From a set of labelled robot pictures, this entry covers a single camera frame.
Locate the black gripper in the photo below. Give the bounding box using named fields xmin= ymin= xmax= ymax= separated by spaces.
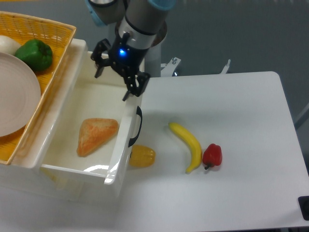
xmin=91 ymin=32 xmax=150 ymax=101

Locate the triangle bread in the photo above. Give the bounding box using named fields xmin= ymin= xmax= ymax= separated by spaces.
xmin=76 ymin=118 xmax=119 ymax=157

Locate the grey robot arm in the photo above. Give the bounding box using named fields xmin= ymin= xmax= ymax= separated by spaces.
xmin=86 ymin=0 xmax=176 ymax=101

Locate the white upper drawer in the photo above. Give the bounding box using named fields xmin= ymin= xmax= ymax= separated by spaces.
xmin=34 ymin=52 xmax=141 ymax=187

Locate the green bell pepper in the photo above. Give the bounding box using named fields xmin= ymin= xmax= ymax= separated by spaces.
xmin=15 ymin=39 xmax=53 ymax=72

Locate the yellow bell pepper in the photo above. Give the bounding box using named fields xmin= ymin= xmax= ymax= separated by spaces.
xmin=129 ymin=145 xmax=156 ymax=168

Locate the yellow woven basket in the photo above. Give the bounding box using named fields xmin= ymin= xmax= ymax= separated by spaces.
xmin=0 ymin=11 xmax=76 ymax=165

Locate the beige plate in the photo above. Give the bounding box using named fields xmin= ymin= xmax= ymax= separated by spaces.
xmin=0 ymin=53 xmax=41 ymax=136

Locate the yellow banana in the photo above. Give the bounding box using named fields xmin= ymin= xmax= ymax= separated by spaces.
xmin=169 ymin=122 xmax=202 ymax=174

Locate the white onion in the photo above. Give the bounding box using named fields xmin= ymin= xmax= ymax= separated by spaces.
xmin=0 ymin=35 xmax=21 ymax=56

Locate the red bell pepper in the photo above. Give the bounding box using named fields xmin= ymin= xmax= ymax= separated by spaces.
xmin=202 ymin=144 xmax=223 ymax=170

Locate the black clamp at table edge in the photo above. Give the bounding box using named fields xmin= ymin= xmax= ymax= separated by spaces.
xmin=298 ymin=196 xmax=309 ymax=221

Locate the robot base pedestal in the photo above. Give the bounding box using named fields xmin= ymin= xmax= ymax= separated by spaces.
xmin=143 ymin=20 xmax=181 ymax=78

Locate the black drawer handle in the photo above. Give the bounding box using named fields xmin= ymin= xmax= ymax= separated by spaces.
xmin=128 ymin=106 xmax=143 ymax=147

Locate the white bracket behind table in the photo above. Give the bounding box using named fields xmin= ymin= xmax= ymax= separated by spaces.
xmin=220 ymin=59 xmax=231 ymax=74

